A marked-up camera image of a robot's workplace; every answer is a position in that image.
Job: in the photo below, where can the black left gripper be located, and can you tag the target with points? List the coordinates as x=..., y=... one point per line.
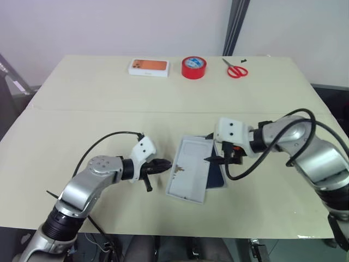
x=148, y=169

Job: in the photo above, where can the dark blue smartphone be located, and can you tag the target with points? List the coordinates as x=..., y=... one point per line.
x=216, y=174

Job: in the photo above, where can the red tape roll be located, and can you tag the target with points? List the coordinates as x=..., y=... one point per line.
x=193, y=72

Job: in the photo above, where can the metal table bracket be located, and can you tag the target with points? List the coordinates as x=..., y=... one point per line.
x=259, y=249

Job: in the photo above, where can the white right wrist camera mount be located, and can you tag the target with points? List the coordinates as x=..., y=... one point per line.
x=234, y=131

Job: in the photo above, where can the dark metal stand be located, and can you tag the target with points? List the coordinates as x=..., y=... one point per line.
x=11, y=90

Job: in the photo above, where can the small black clip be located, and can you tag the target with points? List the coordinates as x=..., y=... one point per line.
x=243, y=60

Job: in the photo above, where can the white orange phone box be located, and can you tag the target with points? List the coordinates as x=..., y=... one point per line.
x=148, y=66

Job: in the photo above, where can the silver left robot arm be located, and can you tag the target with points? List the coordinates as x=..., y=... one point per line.
x=84, y=185

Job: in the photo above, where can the dark grey pillar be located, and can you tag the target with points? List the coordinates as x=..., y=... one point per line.
x=235, y=27

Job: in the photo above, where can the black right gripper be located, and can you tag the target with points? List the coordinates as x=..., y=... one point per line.
x=233, y=157

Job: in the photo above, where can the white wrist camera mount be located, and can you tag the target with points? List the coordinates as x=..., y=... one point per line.
x=234, y=131
x=144, y=148

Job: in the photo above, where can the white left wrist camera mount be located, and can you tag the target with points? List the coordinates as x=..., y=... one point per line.
x=144, y=148

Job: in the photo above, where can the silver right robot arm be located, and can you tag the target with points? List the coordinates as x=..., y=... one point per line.
x=319, y=158

